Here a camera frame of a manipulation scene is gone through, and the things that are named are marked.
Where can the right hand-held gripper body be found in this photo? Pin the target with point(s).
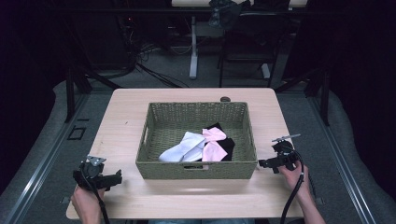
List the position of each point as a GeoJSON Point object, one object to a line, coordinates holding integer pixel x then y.
{"type": "Point", "coordinates": [285, 152]}

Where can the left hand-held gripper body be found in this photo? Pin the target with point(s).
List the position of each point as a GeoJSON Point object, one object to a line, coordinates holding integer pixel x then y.
{"type": "Point", "coordinates": [91, 172]}

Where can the person's right hand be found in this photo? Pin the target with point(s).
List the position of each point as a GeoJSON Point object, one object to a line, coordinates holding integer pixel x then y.
{"type": "Point", "coordinates": [294, 179]}

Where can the person's left hand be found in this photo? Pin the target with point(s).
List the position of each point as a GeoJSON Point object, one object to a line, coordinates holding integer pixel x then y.
{"type": "Point", "coordinates": [84, 202]}

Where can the black sock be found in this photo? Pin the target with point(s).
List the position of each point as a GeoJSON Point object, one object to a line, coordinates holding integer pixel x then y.
{"type": "Point", "coordinates": [229, 146]}

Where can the pink sock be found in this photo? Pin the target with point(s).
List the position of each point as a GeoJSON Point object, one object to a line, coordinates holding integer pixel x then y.
{"type": "Point", "coordinates": [214, 149]}

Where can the black metal stand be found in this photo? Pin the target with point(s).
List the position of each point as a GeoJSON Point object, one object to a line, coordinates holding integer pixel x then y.
{"type": "Point", "coordinates": [70, 93]}
{"type": "Point", "coordinates": [325, 96]}

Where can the green woven basket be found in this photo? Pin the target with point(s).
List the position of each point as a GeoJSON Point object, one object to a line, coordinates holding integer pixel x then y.
{"type": "Point", "coordinates": [165, 124]}

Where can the white sock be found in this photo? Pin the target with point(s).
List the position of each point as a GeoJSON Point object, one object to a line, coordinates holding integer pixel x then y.
{"type": "Point", "coordinates": [183, 149]}

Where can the dark round table grommet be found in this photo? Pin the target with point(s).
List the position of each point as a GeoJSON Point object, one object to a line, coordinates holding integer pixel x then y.
{"type": "Point", "coordinates": [225, 99]}

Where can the white desk leg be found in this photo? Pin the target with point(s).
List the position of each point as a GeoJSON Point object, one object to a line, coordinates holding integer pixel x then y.
{"type": "Point", "coordinates": [193, 49]}
{"type": "Point", "coordinates": [265, 71]}

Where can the person's blue jeans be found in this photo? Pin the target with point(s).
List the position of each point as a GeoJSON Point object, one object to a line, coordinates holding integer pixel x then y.
{"type": "Point", "coordinates": [199, 221]}

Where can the black chair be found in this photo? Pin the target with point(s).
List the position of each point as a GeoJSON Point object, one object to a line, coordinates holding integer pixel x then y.
{"type": "Point", "coordinates": [249, 37]}

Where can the dark bag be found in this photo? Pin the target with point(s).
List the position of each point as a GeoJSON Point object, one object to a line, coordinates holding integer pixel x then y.
{"type": "Point", "coordinates": [224, 14]}

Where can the aluminium floor rail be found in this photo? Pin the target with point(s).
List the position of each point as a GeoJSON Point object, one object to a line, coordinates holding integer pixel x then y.
{"type": "Point", "coordinates": [37, 174]}
{"type": "Point", "coordinates": [342, 161]}

